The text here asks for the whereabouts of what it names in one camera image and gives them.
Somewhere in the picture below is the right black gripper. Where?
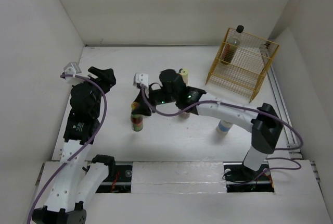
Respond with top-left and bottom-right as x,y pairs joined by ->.
132,83 -> 178,115

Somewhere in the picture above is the ketchup bottle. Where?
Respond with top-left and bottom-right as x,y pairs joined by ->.
131,102 -> 143,132

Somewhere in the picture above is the tall red-label sauce bottle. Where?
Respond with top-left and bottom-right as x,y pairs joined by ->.
221,25 -> 244,65

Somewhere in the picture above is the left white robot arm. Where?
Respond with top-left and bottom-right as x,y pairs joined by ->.
27,63 -> 117,223

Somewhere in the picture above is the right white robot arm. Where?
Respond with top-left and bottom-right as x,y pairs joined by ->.
132,69 -> 283,179

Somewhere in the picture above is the pink-lid spice shaker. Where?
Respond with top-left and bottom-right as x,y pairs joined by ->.
180,112 -> 190,119

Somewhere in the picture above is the yellow-lid white shaker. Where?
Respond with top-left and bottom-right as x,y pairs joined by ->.
178,68 -> 188,84

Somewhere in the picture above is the silver-lid blue-label shaker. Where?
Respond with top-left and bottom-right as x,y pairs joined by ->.
216,120 -> 233,135

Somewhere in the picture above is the white foam front board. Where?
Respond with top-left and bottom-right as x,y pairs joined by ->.
25,160 -> 326,224

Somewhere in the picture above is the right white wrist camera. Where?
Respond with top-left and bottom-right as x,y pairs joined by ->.
133,73 -> 149,88

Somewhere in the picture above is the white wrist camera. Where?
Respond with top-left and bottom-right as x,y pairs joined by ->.
133,73 -> 149,88
60,62 -> 82,79

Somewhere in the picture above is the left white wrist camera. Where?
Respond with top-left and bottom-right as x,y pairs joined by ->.
60,62 -> 82,79

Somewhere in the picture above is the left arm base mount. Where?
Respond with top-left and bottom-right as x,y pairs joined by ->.
96,163 -> 133,194

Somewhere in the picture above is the yellow wire basket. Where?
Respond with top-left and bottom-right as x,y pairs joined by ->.
206,28 -> 279,102

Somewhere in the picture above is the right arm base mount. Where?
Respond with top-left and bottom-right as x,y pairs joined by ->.
222,163 -> 275,193

